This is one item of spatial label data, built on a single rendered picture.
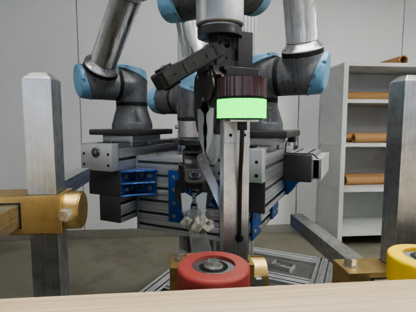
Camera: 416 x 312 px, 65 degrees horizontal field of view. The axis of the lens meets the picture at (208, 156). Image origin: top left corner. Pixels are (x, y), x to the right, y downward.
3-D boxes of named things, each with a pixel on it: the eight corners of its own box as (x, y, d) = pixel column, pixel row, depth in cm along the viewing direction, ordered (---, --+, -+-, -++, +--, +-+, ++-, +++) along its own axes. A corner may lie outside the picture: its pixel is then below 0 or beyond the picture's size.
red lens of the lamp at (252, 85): (214, 99, 43) (214, 82, 42) (259, 99, 43) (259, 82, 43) (220, 95, 37) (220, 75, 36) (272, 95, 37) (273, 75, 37)
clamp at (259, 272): (170, 285, 49) (170, 252, 49) (259, 281, 50) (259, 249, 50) (169, 306, 43) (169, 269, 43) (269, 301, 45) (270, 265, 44)
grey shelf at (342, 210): (315, 231, 323) (320, 70, 308) (401, 228, 332) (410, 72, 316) (337, 248, 279) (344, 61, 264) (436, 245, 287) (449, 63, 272)
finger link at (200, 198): (204, 221, 84) (205, 186, 83) (207, 229, 78) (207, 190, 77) (192, 221, 84) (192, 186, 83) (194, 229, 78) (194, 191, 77)
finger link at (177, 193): (194, 207, 79) (194, 172, 78) (194, 209, 77) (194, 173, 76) (174, 208, 79) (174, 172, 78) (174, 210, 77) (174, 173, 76)
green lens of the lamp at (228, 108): (214, 118, 43) (214, 101, 43) (259, 118, 43) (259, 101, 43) (220, 117, 37) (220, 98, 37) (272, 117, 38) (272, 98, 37)
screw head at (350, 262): (339, 262, 50) (340, 255, 50) (353, 262, 50) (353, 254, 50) (346, 268, 48) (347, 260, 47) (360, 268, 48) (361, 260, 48)
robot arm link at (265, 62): (249, 100, 112) (249, 59, 111) (288, 99, 105) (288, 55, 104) (233, 98, 102) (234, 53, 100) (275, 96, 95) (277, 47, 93)
